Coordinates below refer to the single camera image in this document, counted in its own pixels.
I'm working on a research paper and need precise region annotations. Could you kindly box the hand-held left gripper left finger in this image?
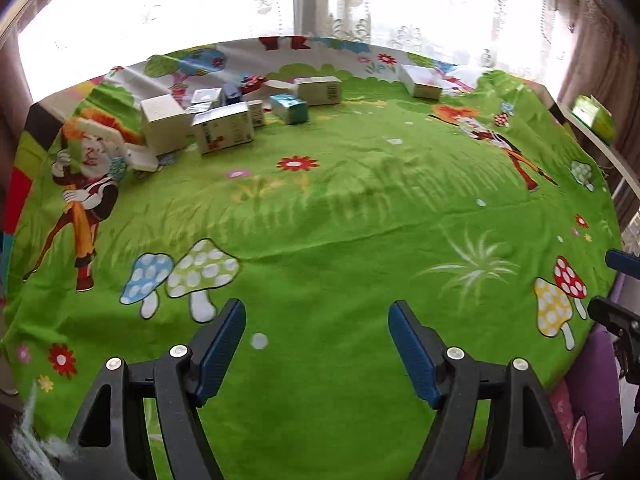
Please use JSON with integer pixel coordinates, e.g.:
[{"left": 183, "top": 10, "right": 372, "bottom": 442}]
[{"left": 60, "top": 298, "right": 247, "bottom": 480}]

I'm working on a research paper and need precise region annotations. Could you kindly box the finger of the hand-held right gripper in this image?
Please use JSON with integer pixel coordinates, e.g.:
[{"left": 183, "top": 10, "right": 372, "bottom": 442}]
[
  {"left": 587, "top": 297, "right": 640, "bottom": 343},
  {"left": 604, "top": 248, "right": 640, "bottom": 273}
]

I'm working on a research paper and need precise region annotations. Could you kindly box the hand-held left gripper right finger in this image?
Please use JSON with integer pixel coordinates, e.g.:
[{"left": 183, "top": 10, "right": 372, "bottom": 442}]
[{"left": 388, "top": 300, "right": 578, "bottom": 480}]

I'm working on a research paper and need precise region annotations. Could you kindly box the tall cream box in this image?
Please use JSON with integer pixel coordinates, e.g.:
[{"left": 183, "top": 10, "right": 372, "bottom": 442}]
[{"left": 140, "top": 94, "right": 189, "bottom": 156}]

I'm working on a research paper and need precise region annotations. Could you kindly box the shiny silver blue box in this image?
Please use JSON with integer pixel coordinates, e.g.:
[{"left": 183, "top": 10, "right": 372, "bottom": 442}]
[{"left": 269, "top": 93, "right": 309, "bottom": 125}]

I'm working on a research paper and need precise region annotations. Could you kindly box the purple cloth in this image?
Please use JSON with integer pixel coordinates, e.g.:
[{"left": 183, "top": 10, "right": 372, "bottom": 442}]
[{"left": 562, "top": 280, "right": 640, "bottom": 466}]

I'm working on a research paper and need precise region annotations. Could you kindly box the pink patterned clothing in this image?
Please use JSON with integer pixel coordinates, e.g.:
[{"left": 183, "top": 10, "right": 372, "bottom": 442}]
[{"left": 462, "top": 377, "right": 593, "bottom": 480}]

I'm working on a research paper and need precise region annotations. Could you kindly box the white side desk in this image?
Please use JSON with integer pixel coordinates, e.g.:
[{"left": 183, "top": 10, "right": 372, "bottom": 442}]
[{"left": 547, "top": 85, "right": 640, "bottom": 196}]

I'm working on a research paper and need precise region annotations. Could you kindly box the bright green box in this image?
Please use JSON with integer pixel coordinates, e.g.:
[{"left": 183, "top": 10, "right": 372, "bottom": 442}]
[{"left": 571, "top": 94, "right": 617, "bottom": 144}]

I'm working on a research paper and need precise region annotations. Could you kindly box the green printed cartoon cloth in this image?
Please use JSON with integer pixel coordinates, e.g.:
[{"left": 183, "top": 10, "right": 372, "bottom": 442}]
[{"left": 0, "top": 35, "right": 626, "bottom": 480}]

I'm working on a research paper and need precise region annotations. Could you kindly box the white fluffy fabric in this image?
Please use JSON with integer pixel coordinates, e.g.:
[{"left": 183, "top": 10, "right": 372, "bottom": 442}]
[{"left": 9, "top": 382, "right": 81, "bottom": 480}]

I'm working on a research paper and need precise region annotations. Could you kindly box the white box with green print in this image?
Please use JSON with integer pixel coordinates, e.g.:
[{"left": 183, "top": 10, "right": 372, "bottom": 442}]
[{"left": 192, "top": 102, "right": 254, "bottom": 155}]

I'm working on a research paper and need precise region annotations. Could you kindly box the long white flat box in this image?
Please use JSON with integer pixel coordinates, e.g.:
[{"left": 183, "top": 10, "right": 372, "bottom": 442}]
[{"left": 74, "top": 117, "right": 161, "bottom": 177}]

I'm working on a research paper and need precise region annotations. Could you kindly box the small silver box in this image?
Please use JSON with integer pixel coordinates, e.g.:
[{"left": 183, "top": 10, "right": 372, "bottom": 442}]
[{"left": 189, "top": 88, "right": 224, "bottom": 111}]

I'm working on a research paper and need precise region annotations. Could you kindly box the plain white box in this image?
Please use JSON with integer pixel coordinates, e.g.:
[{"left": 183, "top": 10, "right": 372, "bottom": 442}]
[{"left": 399, "top": 64, "right": 444, "bottom": 100}]

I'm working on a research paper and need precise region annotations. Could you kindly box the white curved open carton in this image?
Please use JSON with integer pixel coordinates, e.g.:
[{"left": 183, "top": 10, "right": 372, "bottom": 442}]
[{"left": 262, "top": 79, "right": 301, "bottom": 97}]

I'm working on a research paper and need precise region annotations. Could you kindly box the long white carton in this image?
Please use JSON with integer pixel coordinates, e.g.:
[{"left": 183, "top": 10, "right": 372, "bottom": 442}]
[{"left": 294, "top": 76, "right": 344, "bottom": 106}]

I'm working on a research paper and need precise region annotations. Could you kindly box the sheer lace curtain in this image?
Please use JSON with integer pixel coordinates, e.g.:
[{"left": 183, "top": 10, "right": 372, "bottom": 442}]
[{"left": 20, "top": 0, "right": 566, "bottom": 91}]

